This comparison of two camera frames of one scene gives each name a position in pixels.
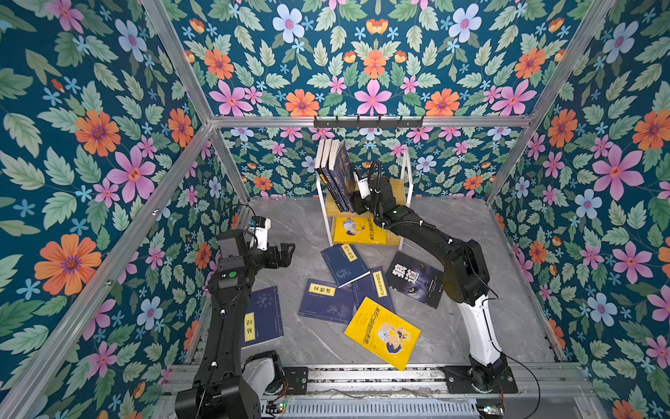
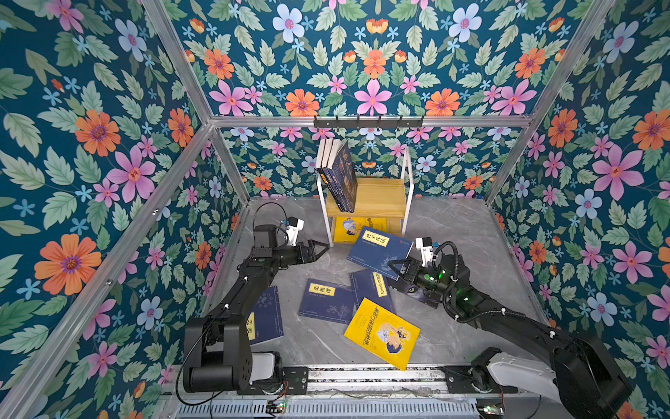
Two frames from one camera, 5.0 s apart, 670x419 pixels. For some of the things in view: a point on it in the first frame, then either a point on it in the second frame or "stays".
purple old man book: x=325 y=168 stays
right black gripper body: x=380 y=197 -> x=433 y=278
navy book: x=345 y=264 -> x=374 y=250
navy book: x=263 y=320 stays
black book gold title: x=322 y=176 stays
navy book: x=375 y=286 stays
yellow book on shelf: x=354 y=230 stays
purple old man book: x=342 y=169 stays
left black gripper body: x=267 y=258 -> x=293 y=256
